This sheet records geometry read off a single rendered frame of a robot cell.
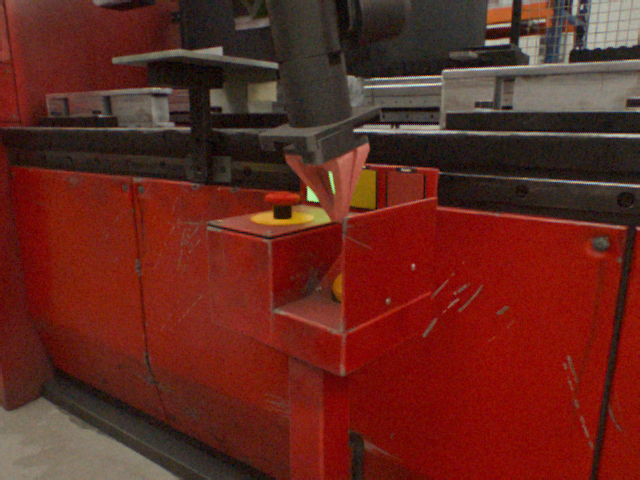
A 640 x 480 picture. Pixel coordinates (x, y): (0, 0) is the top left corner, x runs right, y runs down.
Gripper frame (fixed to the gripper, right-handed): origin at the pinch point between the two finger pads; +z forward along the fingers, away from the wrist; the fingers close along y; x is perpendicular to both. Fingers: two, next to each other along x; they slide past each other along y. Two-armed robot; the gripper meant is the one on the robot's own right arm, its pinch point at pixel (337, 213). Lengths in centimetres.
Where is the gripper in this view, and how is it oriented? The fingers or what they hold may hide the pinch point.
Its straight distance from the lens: 48.4
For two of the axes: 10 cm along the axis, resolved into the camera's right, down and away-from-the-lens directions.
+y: 6.4, -4.2, 6.4
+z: 1.7, 9.0, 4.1
